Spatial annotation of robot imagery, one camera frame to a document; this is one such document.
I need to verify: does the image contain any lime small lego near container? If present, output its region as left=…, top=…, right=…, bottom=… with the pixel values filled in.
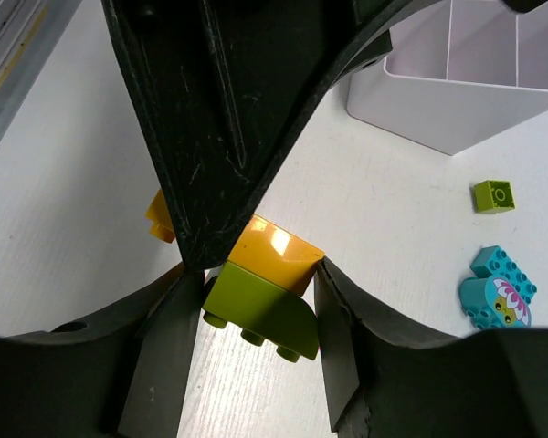
left=472, top=180, right=515, bottom=214

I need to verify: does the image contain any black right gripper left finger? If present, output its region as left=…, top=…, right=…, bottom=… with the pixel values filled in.
left=0, top=266, right=205, bottom=437

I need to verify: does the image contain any yellow lego brick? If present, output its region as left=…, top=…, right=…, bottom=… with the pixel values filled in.
left=144, top=189, right=326, bottom=297

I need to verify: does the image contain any white compartment container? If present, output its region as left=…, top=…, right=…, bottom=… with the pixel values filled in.
left=346, top=1, right=548, bottom=155

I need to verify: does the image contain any aluminium table front rail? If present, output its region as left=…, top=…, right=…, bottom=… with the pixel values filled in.
left=0, top=0, right=80, bottom=141

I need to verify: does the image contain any teal printed round lego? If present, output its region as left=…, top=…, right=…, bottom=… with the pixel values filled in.
left=458, top=276, right=532, bottom=330

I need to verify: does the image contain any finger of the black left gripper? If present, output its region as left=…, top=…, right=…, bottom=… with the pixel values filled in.
left=102, top=1, right=420, bottom=269

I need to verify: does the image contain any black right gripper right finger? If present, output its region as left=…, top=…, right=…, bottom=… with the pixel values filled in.
left=314, top=259, right=548, bottom=437

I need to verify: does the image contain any lime rounded lego brick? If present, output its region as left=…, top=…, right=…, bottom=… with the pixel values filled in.
left=203, top=262, right=319, bottom=362

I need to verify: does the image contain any blue long lego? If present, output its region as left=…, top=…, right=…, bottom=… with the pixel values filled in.
left=469, top=245, right=538, bottom=305

